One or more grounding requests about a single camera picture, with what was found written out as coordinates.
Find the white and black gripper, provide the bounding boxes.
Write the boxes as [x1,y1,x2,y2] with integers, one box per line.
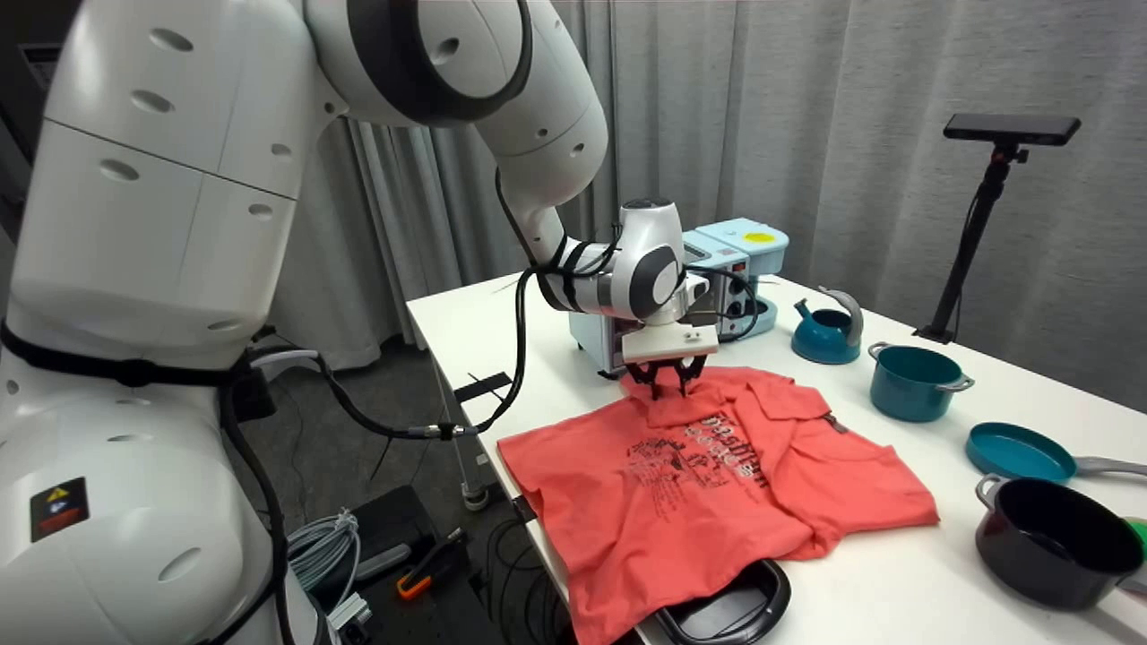
[617,319,725,407]

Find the coral red printed shirt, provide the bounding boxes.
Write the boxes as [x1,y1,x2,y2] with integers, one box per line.
[494,364,943,645]

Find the light blue toaster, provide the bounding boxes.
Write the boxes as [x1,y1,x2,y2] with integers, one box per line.
[572,217,791,376]

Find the teal kettle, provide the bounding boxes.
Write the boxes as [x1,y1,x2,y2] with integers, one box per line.
[789,285,869,371]

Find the long black tape strip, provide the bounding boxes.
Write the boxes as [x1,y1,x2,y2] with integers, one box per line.
[451,371,518,407]

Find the metal table leg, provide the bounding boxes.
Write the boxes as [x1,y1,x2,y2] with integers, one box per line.
[440,388,498,518]

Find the black oval tray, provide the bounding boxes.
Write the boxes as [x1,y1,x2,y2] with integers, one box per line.
[637,557,797,645]

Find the grey curtain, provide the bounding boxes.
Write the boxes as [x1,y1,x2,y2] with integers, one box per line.
[254,0,1147,416]

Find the black floor box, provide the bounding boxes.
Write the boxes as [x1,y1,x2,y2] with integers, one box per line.
[348,482,440,568]

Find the black stand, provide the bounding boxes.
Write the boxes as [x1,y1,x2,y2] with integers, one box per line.
[911,112,1085,347]

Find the black cooking pot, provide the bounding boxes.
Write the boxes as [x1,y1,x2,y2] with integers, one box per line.
[972,474,1147,612]

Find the teal pot with handles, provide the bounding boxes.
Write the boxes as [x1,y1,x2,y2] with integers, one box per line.
[863,339,980,426]

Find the thin black floor cables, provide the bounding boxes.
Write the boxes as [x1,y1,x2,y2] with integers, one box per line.
[482,518,576,645]

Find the orange handled tool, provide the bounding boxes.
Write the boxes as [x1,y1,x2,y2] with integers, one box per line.
[392,523,470,603]

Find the teal pan with grey handle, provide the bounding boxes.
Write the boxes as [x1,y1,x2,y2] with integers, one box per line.
[966,421,1147,488]

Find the white cable bundle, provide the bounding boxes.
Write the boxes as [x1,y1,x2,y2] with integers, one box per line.
[285,511,377,640]

